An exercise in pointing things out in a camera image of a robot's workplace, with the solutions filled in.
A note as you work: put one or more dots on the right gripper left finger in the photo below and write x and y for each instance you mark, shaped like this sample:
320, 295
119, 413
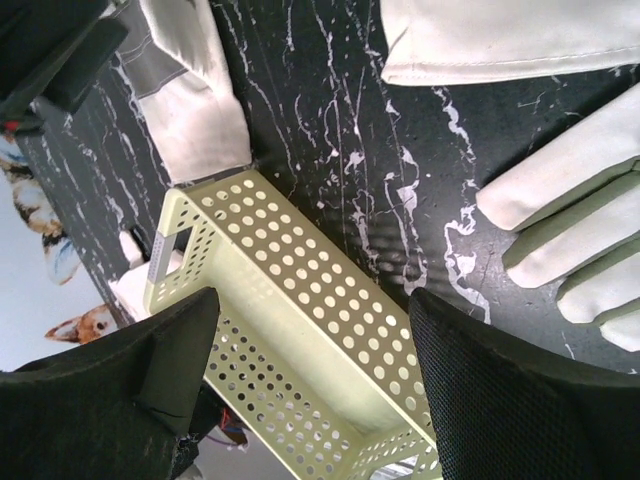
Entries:
116, 408

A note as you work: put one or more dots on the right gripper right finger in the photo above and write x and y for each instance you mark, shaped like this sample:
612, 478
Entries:
503, 408

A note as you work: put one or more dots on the white grey-palm glove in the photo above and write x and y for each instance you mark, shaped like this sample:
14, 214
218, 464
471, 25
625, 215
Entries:
441, 43

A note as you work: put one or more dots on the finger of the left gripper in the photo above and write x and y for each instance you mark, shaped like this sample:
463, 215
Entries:
54, 50

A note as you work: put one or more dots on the pale green storage basket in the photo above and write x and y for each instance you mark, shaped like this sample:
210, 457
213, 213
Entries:
309, 352

